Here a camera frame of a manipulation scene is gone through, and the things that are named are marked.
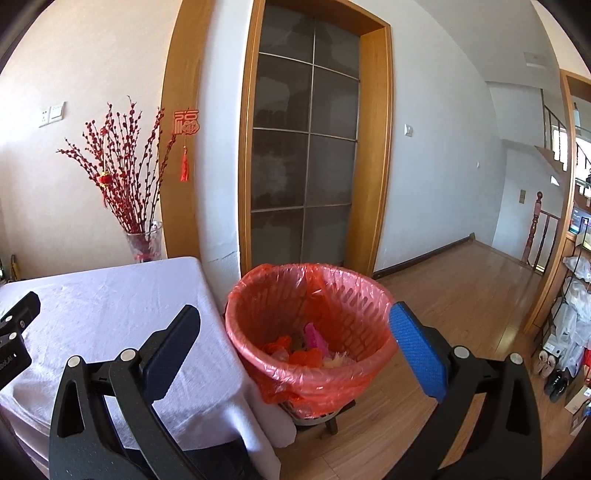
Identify beige pair of shoes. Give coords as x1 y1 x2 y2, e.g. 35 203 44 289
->
531 348 562 376

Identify wooden wall trim post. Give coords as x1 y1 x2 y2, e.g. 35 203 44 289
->
159 0 218 259

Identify white cloth covered table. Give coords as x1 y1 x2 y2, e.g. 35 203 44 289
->
0 256 296 480

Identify clear glass vase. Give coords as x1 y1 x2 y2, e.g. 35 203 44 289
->
126 220 163 264

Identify red hanging knot ornament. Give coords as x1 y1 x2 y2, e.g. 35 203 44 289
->
173 108 201 183

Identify black pair of shoes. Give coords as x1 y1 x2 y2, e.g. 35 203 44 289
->
544 371 581 403

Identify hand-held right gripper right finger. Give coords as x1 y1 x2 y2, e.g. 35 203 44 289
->
383 301 543 480

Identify staircase with metal railing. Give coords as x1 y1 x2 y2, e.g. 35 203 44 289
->
536 88 583 174

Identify orange plastic wrapper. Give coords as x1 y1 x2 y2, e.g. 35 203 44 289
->
260 336 293 357

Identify dark wooden stool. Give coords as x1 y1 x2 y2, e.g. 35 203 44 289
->
286 399 357 435

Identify cardboard box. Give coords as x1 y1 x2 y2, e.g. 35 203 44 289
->
563 378 591 415

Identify black metal storage rack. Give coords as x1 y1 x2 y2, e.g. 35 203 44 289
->
545 217 591 374

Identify wooden stair railing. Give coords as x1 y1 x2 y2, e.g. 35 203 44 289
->
521 191 561 275

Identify wooden door frame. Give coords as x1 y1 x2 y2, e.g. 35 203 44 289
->
238 0 394 278

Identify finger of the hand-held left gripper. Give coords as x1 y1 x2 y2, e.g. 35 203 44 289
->
0 292 41 359

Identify frosted glass panel door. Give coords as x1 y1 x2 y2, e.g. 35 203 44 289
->
249 4 361 273

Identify pink wrapper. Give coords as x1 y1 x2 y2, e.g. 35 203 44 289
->
304 323 331 354

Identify pale yellow wrapper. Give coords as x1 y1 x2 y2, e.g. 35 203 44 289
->
323 352 362 371

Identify red lined waste basket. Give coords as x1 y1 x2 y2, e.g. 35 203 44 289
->
225 263 393 421

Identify red blossom branches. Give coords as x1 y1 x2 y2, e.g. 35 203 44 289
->
56 96 178 234

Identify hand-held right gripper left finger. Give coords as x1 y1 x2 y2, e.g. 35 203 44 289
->
48 304 201 480

